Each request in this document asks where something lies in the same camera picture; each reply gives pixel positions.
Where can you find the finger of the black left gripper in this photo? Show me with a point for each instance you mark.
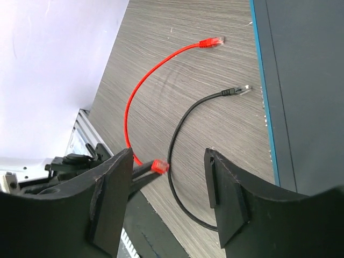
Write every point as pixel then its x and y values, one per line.
pixel 142 176

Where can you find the grey blue network switch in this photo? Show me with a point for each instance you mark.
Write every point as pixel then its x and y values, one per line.
pixel 299 48

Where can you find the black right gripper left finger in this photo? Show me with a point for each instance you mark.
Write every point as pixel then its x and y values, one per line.
pixel 82 217

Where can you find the slotted cable duct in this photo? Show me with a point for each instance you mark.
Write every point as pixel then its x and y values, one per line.
pixel 126 248

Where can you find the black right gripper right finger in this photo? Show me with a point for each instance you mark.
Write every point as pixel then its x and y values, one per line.
pixel 258 219

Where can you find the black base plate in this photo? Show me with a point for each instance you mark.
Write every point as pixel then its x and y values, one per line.
pixel 150 236

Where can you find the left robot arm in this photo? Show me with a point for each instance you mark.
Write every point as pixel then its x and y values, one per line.
pixel 65 168

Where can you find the aluminium frame rail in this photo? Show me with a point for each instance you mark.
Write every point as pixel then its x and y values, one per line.
pixel 84 137

